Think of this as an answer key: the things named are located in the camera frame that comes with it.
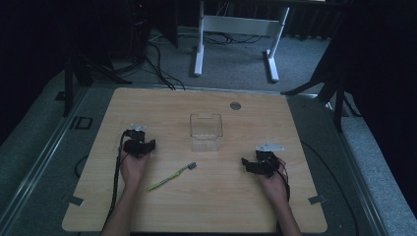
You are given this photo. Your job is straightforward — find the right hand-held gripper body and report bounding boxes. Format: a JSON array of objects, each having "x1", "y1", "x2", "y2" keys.
[{"x1": 255, "y1": 141, "x2": 285, "y2": 179}]

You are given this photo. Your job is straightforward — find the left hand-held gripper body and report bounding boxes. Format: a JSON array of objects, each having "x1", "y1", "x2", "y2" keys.
[{"x1": 123, "y1": 123, "x2": 149, "y2": 159}]

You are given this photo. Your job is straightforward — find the green and grey toothbrush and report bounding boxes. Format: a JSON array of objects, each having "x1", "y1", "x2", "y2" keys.
[{"x1": 146, "y1": 161, "x2": 198, "y2": 193}]

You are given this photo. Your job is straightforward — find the person's left hand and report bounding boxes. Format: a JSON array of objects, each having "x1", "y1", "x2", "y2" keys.
[{"x1": 119, "y1": 153, "x2": 151, "y2": 189}]

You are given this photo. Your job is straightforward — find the person's right hand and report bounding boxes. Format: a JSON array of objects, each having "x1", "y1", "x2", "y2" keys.
[{"x1": 258, "y1": 158, "x2": 292, "y2": 206}]

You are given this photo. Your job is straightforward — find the black floor tape marks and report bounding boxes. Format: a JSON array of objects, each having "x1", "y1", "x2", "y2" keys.
[{"x1": 69, "y1": 115, "x2": 93, "y2": 131}]

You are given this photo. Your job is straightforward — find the grey tape piece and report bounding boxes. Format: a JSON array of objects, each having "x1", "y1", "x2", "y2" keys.
[
  {"x1": 66, "y1": 195, "x2": 85, "y2": 207},
  {"x1": 308, "y1": 194, "x2": 328, "y2": 206}
]

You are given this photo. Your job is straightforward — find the black tripod stand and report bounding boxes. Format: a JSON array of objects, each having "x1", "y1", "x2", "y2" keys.
[
  {"x1": 280, "y1": 55, "x2": 362, "y2": 133},
  {"x1": 61, "y1": 48, "x2": 133, "y2": 118}
]

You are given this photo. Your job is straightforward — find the dark curtain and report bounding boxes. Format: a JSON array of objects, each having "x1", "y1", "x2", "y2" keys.
[{"x1": 284, "y1": 6, "x2": 342, "y2": 42}]

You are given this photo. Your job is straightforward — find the black and red gripper cable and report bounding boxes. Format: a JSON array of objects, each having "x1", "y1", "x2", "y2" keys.
[{"x1": 276, "y1": 159, "x2": 293, "y2": 203}]

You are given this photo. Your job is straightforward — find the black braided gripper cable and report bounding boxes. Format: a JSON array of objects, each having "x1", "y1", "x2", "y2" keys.
[{"x1": 101, "y1": 130, "x2": 133, "y2": 231}]

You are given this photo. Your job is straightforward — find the black floor cables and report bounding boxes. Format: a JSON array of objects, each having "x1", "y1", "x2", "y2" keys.
[{"x1": 143, "y1": 40, "x2": 187, "y2": 91}]

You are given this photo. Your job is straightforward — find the thin black floor cable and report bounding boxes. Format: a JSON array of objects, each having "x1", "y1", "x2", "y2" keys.
[{"x1": 300, "y1": 140, "x2": 360, "y2": 236}]

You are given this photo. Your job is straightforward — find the cables under white desk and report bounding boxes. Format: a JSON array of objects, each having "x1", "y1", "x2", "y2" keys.
[{"x1": 202, "y1": 30, "x2": 265, "y2": 46}]

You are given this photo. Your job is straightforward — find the white desk frame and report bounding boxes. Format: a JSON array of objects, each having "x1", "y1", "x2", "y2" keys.
[{"x1": 193, "y1": 0, "x2": 291, "y2": 84}]

